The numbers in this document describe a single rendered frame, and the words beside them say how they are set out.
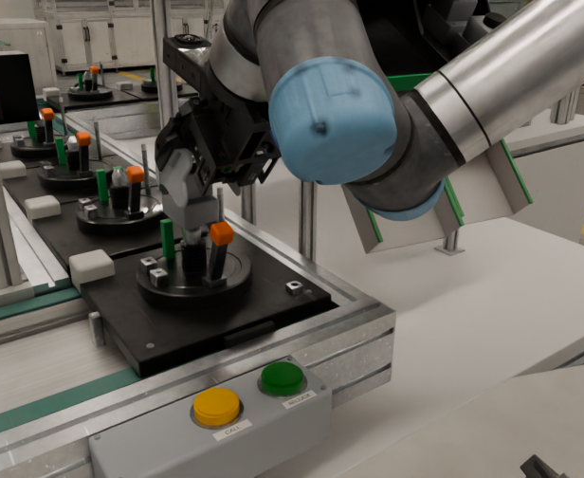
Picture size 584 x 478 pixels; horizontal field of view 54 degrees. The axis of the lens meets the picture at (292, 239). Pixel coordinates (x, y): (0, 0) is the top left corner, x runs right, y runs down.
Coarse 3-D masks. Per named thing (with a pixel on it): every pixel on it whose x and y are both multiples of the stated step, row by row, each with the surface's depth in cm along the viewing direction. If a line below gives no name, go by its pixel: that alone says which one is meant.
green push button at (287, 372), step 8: (272, 368) 55; (280, 368) 55; (288, 368) 55; (296, 368) 55; (264, 376) 54; (272, 376) 54; (280, 376) 54; (288, 376) 54; (296, 376) 54; (264, 384) 54; (272, 384) 53; (280, 384) 53; (288, 384) 53; (296, 384) 53; (272, 392) 53; (280, 392) 53; (288, 392) 53
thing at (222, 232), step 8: (208, 224) 64; (216, 224) 62; (224, 224) 62; (216, 232) 61; (224, 232) 61; (232, 232) 62; (216, 240) 61; (224, 240) 62; (216, 248) 63; (224, 248) 63; (216, 256) 63; (224, 256) 64; (216, 264) 64; (224, 264) 65; (208, 272) 66; (216, 272) 65
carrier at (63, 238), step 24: (144, 144) 92; (120, 168) 92; (144, 168) 93; (120, 192) 88; (144, 192) 102; (48, 216) 91; (72, 216) 91; (96, 216) 86; (120, 216) 86; (144, 216) 86; (168, 216) 91; (48, 240) 83; (72, 240) 83; (96, 240) 83; (120, 240) 83; (144, 240) 83
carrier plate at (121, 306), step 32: (128, 256) 78; (256, 256) 78; (96, 288) 70; (128, 288) 70; (256, 288) 70; (320, 288) 70; (128, 320) 64; (160, 320) 64; (192, 320) 64; (224, 320) 64; (256, 320) 64; (288, 320) 66; (128, 352) 59; (160, 352) 58; (192, 352) 60
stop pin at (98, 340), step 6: (96, 312) 66; (90, 318) 65; (96, 318) 65; (90, 324) 66; (96, 324) 65; (102, 324) 66; (90, 330) 66; (96, 330) 65; (102, 330) 66; (96, 336) 66; (102, 336) 66; (96, 342) 66; (102, 342) 66
